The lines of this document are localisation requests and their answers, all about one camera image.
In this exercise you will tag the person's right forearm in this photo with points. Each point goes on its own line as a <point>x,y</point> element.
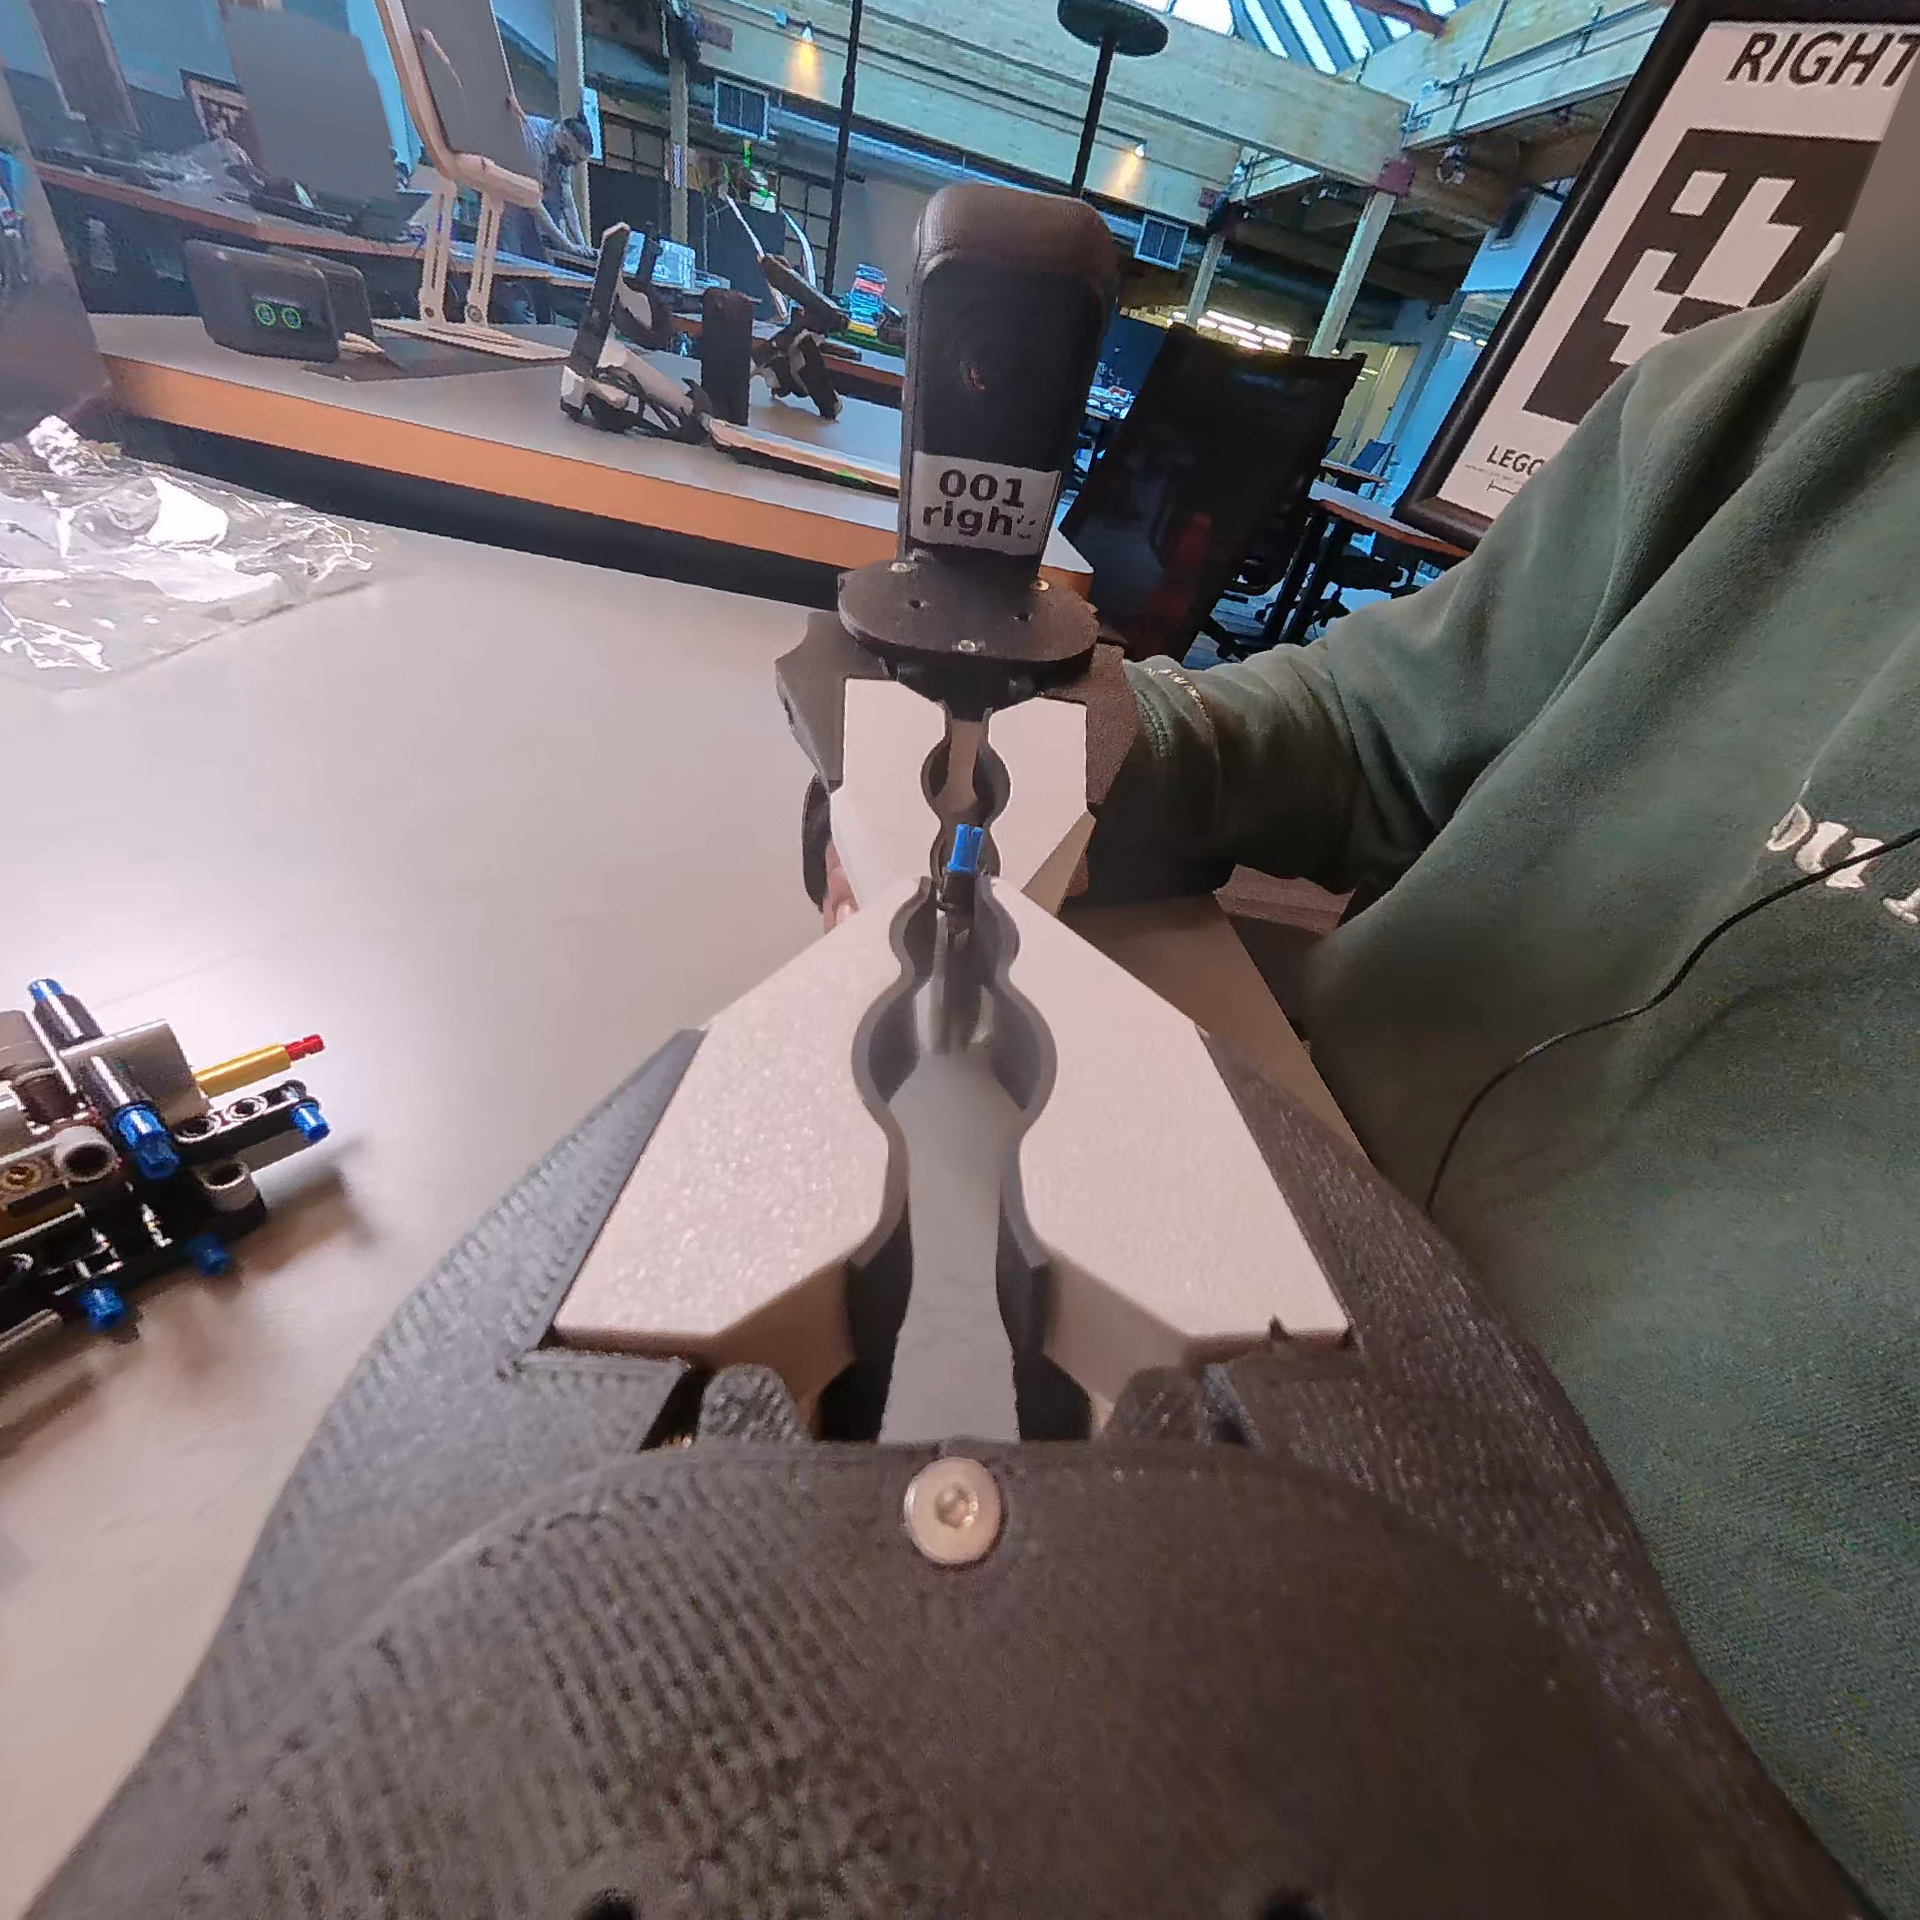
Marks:
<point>1320,749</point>

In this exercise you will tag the pale monitor stand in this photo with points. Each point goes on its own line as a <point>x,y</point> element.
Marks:
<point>480,171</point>

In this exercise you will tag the person's torso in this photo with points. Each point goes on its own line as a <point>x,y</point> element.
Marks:
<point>1725,1200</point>

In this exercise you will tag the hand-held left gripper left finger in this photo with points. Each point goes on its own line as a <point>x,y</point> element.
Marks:
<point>721,1170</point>

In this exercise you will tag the framed marker sign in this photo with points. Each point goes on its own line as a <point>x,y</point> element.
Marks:
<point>1725,194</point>

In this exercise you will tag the black lego beam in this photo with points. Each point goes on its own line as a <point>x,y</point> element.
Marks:
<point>957,915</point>

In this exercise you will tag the black and white device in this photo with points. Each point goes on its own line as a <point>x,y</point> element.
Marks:
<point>811,358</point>
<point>630,388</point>

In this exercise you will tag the black box device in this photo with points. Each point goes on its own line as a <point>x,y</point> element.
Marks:
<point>277,307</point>

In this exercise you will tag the black lamp pole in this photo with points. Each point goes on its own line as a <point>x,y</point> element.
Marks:
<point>1110,90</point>

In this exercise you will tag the wooden-edged table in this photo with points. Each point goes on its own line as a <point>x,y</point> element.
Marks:
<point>451,420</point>

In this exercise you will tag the blue lego pin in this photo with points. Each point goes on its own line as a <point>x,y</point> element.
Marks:
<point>966,853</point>

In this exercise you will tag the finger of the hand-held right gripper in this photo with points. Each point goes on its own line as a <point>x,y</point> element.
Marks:
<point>1044,780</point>
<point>878,780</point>

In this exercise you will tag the black office chair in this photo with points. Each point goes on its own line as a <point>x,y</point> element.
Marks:
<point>1200,481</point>

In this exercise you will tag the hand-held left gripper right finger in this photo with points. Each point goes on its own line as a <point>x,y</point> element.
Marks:
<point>1184,1170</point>

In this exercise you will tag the multicoloured lego engine model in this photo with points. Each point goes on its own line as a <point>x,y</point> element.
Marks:
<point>107,1141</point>

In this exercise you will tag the clear plastic bag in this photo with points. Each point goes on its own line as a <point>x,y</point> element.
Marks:
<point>150,555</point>

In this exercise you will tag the person's right hand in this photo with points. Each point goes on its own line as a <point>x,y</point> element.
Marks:
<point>837,885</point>

